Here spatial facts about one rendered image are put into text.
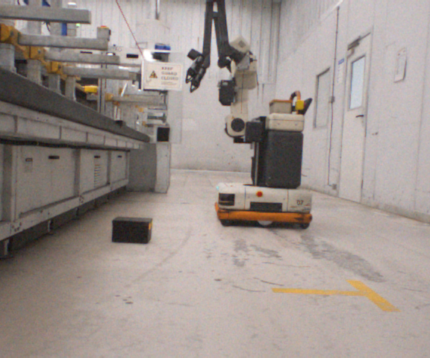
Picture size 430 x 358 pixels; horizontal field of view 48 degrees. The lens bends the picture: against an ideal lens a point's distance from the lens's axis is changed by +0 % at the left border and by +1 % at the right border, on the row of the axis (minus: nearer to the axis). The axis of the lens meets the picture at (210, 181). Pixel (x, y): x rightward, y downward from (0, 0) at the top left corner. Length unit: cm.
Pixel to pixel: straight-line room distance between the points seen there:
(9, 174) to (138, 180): 405
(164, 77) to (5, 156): 403
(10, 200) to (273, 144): 189
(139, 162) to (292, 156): 308
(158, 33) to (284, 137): 720
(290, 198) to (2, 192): 195
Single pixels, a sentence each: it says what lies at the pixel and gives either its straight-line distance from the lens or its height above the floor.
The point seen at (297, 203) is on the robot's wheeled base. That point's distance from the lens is 344.
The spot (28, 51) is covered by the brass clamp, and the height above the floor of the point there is 81.
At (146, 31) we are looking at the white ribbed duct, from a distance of 1038.
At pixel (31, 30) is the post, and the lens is 183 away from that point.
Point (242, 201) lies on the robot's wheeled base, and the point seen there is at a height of 18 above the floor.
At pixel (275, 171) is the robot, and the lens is 343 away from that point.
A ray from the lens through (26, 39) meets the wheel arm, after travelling 161.
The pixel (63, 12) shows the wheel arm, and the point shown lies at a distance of 133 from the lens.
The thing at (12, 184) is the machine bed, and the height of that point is 32.
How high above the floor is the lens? 49
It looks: 3 degrees down
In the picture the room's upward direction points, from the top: 3 degrees clockwise
